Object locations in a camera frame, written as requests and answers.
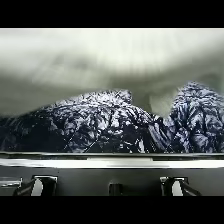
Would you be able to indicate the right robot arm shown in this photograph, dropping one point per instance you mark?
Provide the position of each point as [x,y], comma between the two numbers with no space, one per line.
[177,188]

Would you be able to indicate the silver frame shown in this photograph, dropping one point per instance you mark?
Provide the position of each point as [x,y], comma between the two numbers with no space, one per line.
[110,163]

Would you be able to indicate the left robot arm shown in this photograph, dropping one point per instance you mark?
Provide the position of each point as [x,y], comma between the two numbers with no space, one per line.
[36,187]

